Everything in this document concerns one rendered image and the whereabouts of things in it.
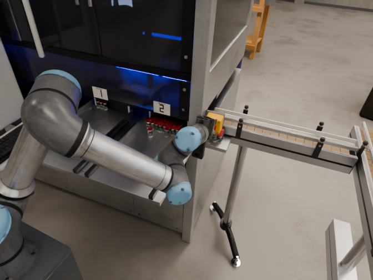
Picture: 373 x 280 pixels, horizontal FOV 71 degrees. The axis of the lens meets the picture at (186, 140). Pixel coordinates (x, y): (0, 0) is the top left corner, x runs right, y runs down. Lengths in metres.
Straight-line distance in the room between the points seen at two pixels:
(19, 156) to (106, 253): 1.20
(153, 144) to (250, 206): 1.18
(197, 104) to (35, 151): 0.65
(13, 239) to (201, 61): 0.86
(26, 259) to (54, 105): 0.55
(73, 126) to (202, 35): 0.61
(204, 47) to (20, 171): 0.74
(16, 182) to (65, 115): 0.36
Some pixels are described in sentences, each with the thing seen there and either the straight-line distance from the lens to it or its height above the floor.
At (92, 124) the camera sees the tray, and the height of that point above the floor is 0.88.
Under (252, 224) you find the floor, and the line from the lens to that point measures 2.10.
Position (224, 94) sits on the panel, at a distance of 1.71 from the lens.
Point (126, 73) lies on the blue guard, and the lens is 1.25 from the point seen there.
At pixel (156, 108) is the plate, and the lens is 1.25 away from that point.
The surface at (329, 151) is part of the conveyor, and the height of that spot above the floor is 0.93.
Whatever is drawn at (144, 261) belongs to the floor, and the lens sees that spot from 1.87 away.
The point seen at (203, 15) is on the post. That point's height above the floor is 1.44.
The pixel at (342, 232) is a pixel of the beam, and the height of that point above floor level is 0.55.
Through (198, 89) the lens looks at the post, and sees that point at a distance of 1.12.
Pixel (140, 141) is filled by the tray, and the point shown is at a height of 0.88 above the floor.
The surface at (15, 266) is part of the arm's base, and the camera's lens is 1.02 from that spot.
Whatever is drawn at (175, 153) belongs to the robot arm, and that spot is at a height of 1.11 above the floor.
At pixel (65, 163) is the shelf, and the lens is 1.22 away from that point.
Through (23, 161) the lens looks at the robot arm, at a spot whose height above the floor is 1.13.
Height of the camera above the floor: 1.65
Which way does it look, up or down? 38 degrees down
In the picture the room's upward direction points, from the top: 3 degrees clockwise
